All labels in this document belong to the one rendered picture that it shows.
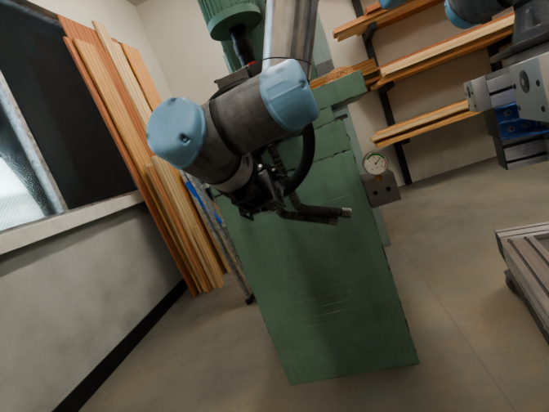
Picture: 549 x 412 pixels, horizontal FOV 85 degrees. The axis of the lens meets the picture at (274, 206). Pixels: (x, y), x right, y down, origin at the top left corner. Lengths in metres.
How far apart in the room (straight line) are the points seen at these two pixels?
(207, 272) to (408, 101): 2.48
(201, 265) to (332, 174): 1.60
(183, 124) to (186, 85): 3.31
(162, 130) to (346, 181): 0.62
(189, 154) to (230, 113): 0.06
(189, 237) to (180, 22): 2.38
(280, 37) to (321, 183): 0.50
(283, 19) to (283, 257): 0.68
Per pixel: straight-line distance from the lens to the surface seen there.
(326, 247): 0.94
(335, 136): 0.88
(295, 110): 0.34
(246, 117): 0.34
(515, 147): 1.07
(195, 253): 2.29
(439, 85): 3.50
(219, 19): 1.07
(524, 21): 1.10
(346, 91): 0.88
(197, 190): 1.73
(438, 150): 3.50
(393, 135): 2.95
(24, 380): 1.73
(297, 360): 1.16
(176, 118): 0.36
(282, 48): 0.48
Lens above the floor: 0.77
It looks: 9 degrees down
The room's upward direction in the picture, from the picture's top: 20 degrees counter-clockwise
